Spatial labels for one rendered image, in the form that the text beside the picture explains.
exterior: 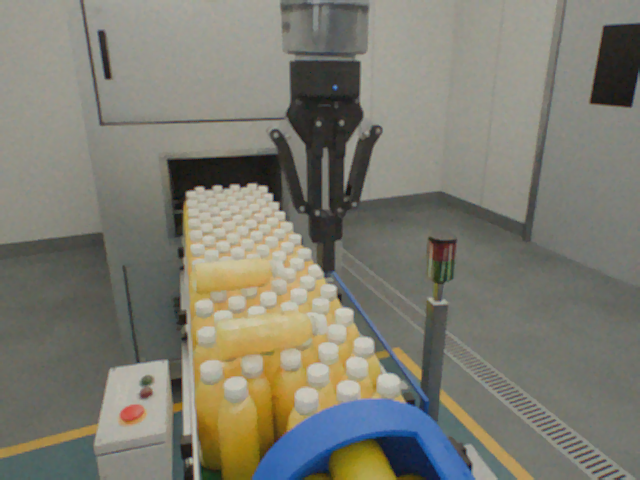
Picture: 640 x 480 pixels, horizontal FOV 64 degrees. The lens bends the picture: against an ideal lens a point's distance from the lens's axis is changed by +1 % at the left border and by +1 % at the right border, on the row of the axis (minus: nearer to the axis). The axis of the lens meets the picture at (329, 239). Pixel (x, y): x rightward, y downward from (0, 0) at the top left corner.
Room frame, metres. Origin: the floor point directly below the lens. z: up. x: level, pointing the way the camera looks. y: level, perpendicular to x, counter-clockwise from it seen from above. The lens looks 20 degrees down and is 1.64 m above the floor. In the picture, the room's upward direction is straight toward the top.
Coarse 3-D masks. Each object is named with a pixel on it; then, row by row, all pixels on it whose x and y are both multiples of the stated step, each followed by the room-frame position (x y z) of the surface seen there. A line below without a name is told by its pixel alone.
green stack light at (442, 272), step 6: (426, 264) 1.05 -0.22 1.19; (432, 264) 1.03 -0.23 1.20; (438, 264) 1.02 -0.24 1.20; (444, 264) 1.02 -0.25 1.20; (450, 264) 1.02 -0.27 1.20; (426, 270) 1.05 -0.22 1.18; (432, 270) 1.03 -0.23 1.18; (438, 270) 1.02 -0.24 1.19; (444, 270) 1.02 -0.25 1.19; (450, 270) 1.02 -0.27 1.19; (426, 276) 1.04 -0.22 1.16; (432, 276) 1.03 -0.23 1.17; (438, 276) 1.02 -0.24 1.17; (444, 276) 1.02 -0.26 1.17; (450, 276) 1.03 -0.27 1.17; (438, 282) 1.02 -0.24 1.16; (444, 282) 1.02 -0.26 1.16
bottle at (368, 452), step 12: (360, 444) 0.49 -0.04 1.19; (372, 444) 0.49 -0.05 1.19; (336, 456) 0.48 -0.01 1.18; (348, 456) 0.47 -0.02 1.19; (360, 456) 0.47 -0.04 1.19; (372, 456) 0.47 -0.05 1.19; (384, 456) 0.48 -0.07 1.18; (336, 468) 0.47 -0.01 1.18; (348, 468) 0.46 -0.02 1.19; (360, 468) 0.45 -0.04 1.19; (372, 468) 0.45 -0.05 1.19; (384, 468) 0.45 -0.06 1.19
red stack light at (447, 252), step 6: (432, 246) 1.03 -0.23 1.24; (438, 246) 1.02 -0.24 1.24; (444, 246) 1.02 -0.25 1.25; (450, 246) 1.02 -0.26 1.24; (456, 246) 1.03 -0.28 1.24; (432, 252) 1.03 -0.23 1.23; (438, 252) 1.02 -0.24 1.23; (444, 252) 1.02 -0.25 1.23; (450, 252) 1.02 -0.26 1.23; (456, 252) 1.04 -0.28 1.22; (432, 258) 1.03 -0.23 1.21; (438, 258) 1.02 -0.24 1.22; (444, 258) 1.02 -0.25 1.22; (450, 258) 1.02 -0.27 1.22
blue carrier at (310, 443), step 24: (336, 408) 0.50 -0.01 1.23; (360, 408) 0.50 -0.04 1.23; (384, 408) 0.51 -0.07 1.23; (408, 408) 0.52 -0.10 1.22; (288, 432) 0.49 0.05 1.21; (312, 432) 0.48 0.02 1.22; (336, 432) 0.47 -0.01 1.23; (360, 432) 0.46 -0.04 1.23; (384, 432) 0.47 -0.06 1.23; (408, 432) 0.47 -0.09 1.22; (432, 432) 0.49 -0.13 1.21; (264, 456) 0.49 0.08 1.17; (288, 456) 0.46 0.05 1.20; (312, 456) 0.44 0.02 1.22; (408, 456) 0.53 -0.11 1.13; (432, 456) 0.44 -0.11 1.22; (456, 456) 0.47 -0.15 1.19
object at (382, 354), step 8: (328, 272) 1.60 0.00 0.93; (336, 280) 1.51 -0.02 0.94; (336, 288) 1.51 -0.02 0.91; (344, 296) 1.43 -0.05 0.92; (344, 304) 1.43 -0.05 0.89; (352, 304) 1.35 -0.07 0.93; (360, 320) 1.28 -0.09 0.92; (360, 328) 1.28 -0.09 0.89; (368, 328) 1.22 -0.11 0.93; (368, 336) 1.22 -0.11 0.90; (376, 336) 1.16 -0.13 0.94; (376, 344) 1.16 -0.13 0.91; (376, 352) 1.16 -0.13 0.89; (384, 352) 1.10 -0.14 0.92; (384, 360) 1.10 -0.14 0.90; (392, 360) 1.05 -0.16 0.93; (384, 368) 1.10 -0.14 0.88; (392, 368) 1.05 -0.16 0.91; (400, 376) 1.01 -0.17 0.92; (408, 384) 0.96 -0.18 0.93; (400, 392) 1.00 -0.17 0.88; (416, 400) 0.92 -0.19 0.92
